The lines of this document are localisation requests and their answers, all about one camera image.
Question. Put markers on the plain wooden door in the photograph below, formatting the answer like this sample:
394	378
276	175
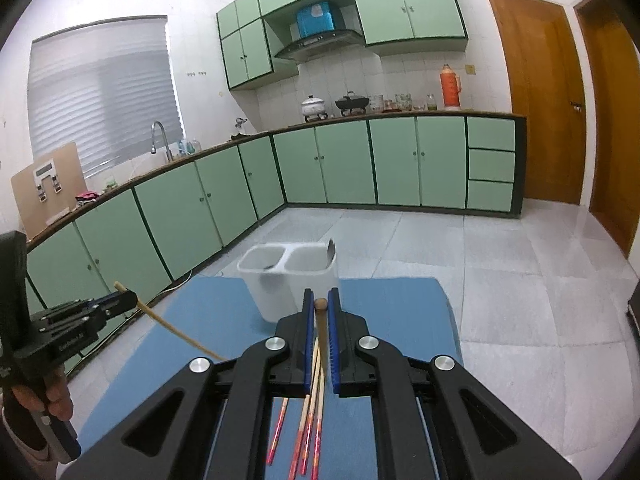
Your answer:
615	125

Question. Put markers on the white window blind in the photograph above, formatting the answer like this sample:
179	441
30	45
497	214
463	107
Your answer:
100	90

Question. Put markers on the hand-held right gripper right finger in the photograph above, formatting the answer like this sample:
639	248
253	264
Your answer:
334	355

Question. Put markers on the green kitchen cabinets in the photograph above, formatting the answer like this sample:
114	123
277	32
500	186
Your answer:
425	5
345	165

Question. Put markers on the metal spoon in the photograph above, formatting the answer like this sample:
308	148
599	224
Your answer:
330	250

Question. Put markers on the dark object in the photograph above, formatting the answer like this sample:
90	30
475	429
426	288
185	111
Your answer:
635	312

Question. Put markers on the person's left forearm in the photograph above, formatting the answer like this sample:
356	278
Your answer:
20	432

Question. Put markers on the metal kitchen faucet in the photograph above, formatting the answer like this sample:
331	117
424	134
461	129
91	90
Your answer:
158	122

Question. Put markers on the black range hood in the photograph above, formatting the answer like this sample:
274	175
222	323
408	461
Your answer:
320	46

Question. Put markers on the green lower kitchen cabinets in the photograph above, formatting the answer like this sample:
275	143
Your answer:
345	165

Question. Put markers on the metal kettle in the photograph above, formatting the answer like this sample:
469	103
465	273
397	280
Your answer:
241	125

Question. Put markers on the person's left hand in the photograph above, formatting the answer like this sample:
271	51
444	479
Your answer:
61	395

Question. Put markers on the red cloth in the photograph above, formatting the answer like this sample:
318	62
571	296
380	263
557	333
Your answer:
86	197

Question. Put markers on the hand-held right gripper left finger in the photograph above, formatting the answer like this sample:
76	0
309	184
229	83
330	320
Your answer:
308	355

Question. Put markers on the black wok with lid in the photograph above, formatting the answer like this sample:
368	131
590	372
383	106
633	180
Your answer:
351	103

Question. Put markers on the blue box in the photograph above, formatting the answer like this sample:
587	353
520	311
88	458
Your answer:
315	20

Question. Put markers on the small glass jar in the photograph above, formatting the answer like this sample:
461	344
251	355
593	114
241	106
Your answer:
431	103

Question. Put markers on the white cooking pot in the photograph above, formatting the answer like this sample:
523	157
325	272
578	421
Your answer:
314	106

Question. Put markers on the orange thermos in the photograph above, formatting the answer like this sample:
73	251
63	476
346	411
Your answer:
450	90

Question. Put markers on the white plastic bracket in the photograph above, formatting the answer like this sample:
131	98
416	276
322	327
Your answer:
45	172

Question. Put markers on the white utensil holder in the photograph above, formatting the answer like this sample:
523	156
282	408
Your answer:
265	295

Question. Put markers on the bamboo chopstick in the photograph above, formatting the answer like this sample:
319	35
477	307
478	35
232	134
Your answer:
175	330

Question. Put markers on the large glass jar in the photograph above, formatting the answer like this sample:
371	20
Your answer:
403	102

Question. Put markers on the cardboard board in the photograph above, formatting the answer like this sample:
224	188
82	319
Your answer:
25	195

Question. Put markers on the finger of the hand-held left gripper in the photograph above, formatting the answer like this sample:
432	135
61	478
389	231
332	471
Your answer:
90	304
122	302

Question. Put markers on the green upper kitchen cabinets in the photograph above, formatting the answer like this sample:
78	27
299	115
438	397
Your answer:
425	5

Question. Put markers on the blue table mat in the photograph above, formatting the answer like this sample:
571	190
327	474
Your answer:
210	310

